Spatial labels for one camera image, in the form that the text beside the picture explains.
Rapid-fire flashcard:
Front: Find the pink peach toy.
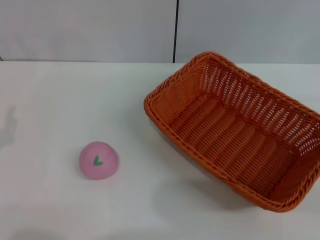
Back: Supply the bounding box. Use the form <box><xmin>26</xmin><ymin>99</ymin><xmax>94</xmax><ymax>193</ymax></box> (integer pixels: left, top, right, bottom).
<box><xmin>79</xmin><ymin>141</ymin><xmax>121</xmax><ymax>180</ymax></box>

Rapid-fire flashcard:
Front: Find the orange woven plastic basket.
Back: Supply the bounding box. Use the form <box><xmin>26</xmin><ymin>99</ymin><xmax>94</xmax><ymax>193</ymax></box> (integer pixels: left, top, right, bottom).
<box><xmin>143</xmin><ymin>51</ymin><xmax>320</xmax><ymax>213</ymax></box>

